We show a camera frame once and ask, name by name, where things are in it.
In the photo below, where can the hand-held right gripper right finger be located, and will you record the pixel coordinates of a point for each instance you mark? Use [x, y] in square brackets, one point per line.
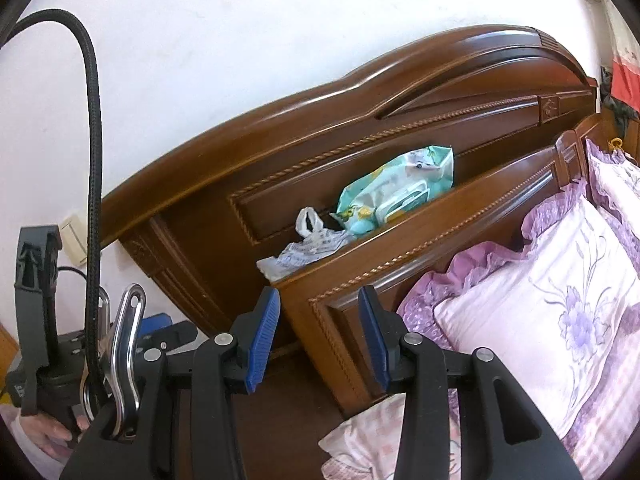
[372, 345]

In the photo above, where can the orange wooden wardrobe door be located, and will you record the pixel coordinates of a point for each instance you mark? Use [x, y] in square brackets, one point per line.
[7, 347]

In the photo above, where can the small printed plastic bag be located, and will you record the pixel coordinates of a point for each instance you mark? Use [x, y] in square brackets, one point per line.
[305, 250]

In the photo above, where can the dark wooden nightstand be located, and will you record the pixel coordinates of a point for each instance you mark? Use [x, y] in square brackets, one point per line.
[290, 420]

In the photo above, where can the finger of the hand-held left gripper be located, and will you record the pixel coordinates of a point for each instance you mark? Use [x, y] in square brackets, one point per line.
[172, 337]

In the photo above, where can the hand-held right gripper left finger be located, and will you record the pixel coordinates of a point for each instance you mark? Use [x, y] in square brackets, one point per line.
[262, 345]

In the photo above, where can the red cloth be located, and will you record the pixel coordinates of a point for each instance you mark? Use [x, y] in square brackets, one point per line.
[627, 80]

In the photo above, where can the floral curtain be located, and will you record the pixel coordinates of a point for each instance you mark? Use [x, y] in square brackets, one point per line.
[625, 35]

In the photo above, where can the metal spring clip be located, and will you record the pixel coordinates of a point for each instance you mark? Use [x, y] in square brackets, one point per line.
[127, 340]

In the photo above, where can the beige light switch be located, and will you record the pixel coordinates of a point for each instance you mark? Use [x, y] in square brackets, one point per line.
[74, 240]

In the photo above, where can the dark cloth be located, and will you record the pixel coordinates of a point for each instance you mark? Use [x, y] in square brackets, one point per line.
[607, 92]

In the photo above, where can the wooden bed headboard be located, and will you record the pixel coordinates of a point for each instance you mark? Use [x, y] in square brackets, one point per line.
[300, 135]

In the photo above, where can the pink patterned blanket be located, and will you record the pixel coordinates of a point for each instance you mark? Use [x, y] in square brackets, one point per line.
[370, 440]

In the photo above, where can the purple striped bed sheet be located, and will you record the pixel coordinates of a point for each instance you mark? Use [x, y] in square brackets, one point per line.
[610, 420]

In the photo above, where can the teal wet wipes pack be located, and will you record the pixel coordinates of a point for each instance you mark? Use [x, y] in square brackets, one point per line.
[400, 185]

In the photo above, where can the lilac floral frilled pillow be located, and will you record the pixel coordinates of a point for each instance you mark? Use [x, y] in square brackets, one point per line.
[615, 185]
[550, 285]

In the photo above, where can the person's left hand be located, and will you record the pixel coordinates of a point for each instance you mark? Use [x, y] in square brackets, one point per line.
[55, 437]

